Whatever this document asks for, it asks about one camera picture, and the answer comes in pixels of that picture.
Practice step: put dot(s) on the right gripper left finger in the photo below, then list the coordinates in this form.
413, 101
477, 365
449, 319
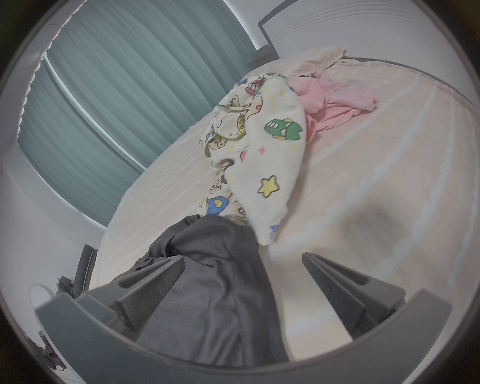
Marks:
150, 288

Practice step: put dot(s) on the bed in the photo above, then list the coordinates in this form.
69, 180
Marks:
375, 187

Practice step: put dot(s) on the blue-green curtain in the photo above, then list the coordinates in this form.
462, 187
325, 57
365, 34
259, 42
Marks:
71, 157
150, 75

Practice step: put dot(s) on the white printed pyjama top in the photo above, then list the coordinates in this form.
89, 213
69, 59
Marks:
270, 165

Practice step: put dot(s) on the pink garment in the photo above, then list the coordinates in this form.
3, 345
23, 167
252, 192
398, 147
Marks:
333, 101

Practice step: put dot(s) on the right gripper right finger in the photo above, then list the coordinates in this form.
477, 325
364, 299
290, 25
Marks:
337, 292

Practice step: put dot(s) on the black T-shirt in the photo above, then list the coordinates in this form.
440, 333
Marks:
225, 292

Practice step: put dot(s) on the black chest of drawers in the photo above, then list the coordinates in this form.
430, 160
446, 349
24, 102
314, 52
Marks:
85, 270

